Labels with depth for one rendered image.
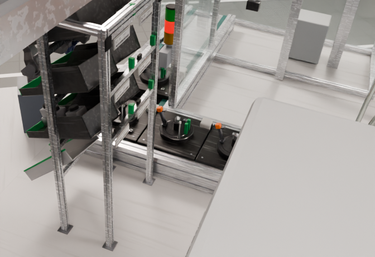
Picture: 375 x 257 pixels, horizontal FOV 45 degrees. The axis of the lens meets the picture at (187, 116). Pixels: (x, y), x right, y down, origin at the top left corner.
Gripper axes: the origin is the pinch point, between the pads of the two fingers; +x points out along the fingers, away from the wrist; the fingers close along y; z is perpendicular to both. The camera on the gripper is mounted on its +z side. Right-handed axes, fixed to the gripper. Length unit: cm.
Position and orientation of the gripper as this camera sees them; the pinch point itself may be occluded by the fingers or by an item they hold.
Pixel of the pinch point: (69, 51)
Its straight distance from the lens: 182.0
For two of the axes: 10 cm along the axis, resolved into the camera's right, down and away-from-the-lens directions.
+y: 3.4, -5.5, 7.6
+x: -0.7, 7.9, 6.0
